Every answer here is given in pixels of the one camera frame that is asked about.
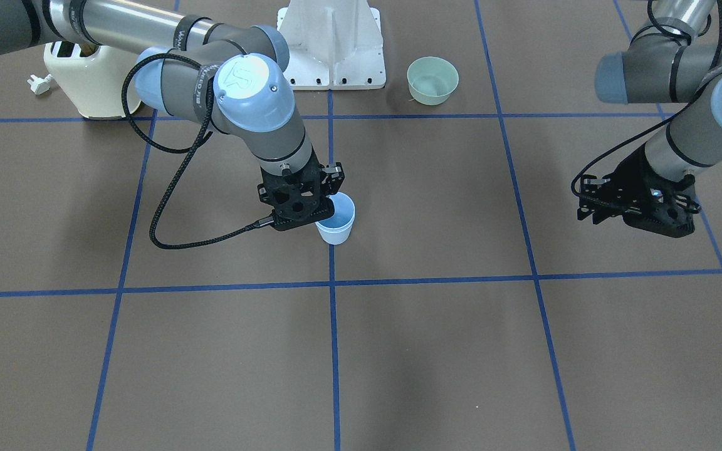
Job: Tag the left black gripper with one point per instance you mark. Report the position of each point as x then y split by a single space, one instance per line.
630 177

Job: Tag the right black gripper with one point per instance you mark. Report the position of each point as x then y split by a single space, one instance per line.
334 176

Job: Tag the light blue cup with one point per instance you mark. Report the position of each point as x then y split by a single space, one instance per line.
336 229

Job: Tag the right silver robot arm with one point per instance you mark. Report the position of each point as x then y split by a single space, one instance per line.
227 80

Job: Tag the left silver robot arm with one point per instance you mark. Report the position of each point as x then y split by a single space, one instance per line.
675 57

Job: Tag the green plastic bowl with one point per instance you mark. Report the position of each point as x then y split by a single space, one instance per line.
431 80

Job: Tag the cream toaster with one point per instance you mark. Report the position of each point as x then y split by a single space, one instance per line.
92 82

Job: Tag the white toaster plug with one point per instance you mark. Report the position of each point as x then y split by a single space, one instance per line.
40 85

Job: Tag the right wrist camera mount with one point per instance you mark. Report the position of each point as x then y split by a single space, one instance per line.
289 209

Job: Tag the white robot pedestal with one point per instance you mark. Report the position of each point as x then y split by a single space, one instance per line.
334 45

